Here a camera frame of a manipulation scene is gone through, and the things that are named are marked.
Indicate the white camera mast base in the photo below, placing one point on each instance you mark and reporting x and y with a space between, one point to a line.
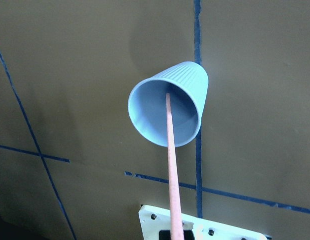
156 225

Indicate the light blue ribbed cup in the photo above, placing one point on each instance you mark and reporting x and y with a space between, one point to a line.
187 84

